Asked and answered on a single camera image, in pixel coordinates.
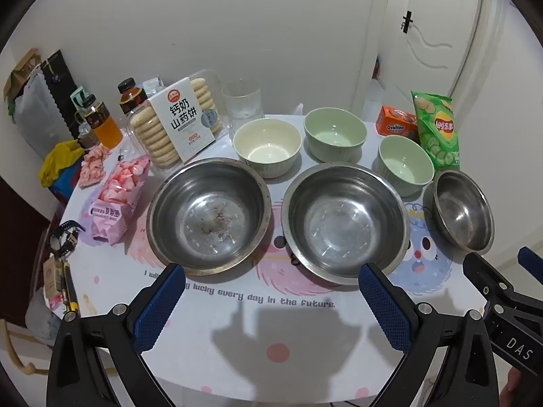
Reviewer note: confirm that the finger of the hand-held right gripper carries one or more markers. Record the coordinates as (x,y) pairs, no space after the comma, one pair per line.
(529,259)
(485,282)

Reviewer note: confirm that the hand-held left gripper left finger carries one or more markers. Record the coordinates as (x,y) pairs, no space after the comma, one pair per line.
(159,305)

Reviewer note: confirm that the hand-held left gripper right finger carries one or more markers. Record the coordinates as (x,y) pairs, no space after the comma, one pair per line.
(386,305)

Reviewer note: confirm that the small steel bowl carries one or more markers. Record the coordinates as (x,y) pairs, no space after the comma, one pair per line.
(464,212)

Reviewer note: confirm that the rusty rim large steel bowl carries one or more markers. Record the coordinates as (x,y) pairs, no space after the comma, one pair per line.
(203,203)

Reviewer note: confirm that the small green ribbed ceramic bowl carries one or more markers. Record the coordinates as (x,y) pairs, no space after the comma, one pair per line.
(403,165)

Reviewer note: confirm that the large green ribbed ceramic bowl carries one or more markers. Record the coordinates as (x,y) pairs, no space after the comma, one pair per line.
(335,131)

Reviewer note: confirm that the cream ribbed ceramic bowl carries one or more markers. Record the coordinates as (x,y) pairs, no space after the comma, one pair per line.
(267,144)

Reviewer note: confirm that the person's right hand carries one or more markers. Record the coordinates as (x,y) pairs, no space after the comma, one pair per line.
(515,390)

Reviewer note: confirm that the printed white tablecloth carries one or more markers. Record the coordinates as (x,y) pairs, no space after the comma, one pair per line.
(110,275)

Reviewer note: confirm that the yellow black utility knife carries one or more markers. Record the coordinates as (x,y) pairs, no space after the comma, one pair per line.
(70,292)

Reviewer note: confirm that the small cardboard box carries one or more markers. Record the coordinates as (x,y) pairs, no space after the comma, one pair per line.
(53,277)

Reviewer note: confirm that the pink strawberry snack bag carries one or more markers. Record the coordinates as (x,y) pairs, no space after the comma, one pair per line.
(116,203)

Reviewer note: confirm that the black wristwatch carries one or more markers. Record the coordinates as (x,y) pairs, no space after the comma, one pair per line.
(63,237)

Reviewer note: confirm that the wooden chair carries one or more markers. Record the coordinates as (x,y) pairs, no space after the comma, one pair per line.
(17,360)

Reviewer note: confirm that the clear packet of pink snacks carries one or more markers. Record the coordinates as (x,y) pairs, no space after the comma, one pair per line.
(94,165)

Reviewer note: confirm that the green chip bag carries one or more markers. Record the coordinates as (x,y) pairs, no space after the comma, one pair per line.
(437,131)

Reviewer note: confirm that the yellow plastic bag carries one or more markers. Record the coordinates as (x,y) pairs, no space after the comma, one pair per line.
(59,161)

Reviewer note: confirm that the orange snack box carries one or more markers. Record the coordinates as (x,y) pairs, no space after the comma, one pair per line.
(394,125)

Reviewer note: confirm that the clear tray of round biscuits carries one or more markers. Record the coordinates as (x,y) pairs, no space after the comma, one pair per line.
(178,123)

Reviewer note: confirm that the orange juice bottle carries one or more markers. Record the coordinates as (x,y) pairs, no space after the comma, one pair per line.
(106,129)

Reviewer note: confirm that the white door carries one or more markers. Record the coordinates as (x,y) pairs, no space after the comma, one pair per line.
(432,72)

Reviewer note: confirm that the dark bottle with orange cap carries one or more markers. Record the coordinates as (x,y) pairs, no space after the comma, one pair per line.
(130,95)

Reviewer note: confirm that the clear glass cup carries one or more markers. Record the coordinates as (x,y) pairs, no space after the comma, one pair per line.
(242,101)

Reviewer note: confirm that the black paper bag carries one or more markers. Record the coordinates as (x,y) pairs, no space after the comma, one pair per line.
(55,93)

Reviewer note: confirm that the brown paper bag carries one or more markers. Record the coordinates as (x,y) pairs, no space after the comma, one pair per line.
(19,74)

